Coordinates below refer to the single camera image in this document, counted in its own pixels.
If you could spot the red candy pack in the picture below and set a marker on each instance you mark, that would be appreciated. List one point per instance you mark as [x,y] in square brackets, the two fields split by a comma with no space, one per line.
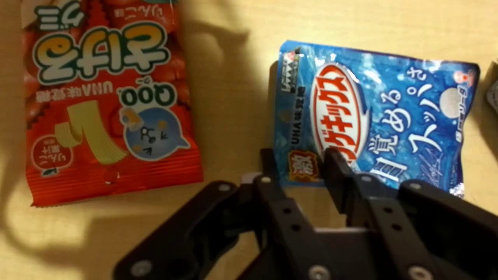
[103,103]

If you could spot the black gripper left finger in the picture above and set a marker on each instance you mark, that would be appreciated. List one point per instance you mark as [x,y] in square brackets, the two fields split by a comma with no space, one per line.
[290,233]

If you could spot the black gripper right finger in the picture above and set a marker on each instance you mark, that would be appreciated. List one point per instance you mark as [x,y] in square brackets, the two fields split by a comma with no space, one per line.
[414,233]

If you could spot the blue candy pack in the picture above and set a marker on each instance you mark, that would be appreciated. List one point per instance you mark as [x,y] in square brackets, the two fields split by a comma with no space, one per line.
[394,114]

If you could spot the dark small packet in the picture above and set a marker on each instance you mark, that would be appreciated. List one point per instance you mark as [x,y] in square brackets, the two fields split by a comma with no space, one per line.
[492,87]

